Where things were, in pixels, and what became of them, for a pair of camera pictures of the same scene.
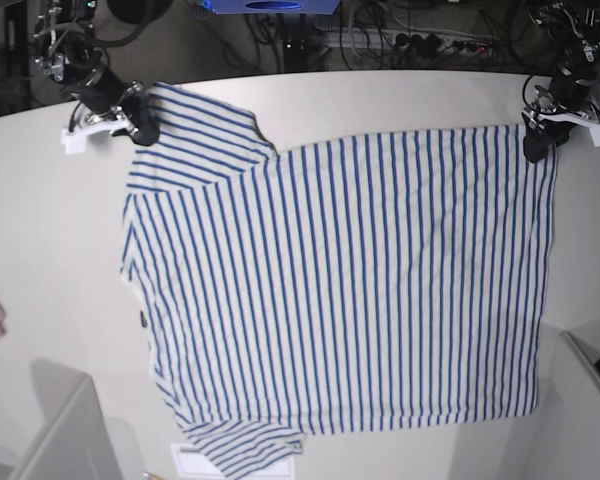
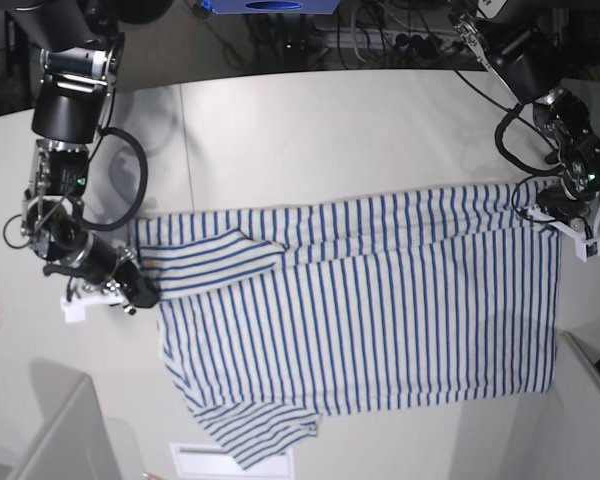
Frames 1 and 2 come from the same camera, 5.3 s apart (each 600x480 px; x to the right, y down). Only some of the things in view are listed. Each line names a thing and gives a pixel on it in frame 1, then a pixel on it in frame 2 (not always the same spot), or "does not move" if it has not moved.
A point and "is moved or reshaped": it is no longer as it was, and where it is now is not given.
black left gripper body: (103, 91) → (99, 262)
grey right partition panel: (585, 418) does not move
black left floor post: (18, 90) does not move
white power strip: (402, 39) does not move
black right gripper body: (569, 92) → (557, 201)
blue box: (273, 7) does not move
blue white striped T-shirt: (336, 286) is moved or reshaped
